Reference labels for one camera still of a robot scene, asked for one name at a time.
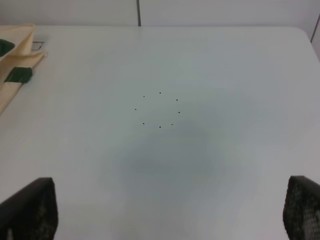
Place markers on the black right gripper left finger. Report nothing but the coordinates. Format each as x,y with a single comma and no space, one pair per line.
31,213

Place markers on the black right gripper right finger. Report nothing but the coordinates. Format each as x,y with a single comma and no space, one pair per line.
301,212

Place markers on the cream linen bag green handles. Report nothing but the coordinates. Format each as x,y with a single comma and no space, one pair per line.
17,60

